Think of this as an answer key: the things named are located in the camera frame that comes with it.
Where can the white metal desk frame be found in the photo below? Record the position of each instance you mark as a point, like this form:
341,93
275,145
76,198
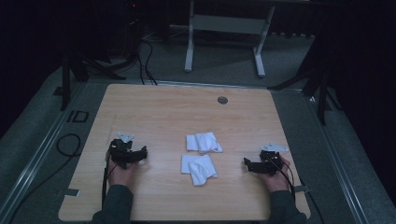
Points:
229,24

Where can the person's left hand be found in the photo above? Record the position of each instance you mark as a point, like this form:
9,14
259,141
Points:
122,174

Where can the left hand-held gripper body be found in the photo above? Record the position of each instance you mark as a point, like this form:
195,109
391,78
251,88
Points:
120,151

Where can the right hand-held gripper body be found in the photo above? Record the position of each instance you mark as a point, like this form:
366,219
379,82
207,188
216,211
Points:
270,161

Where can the white crumpled cloth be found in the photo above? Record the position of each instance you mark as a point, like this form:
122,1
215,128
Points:
204,142
199,169

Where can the grey round table grommet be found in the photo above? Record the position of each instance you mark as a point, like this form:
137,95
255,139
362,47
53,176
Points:
222,100

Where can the person's right hand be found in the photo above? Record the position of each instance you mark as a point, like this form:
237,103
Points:
278,180

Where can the black tripod stand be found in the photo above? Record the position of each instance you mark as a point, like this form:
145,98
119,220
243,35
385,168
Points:
66,81
320,90

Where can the metal floor rail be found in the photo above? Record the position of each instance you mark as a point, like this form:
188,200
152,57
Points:
337,161
34,155

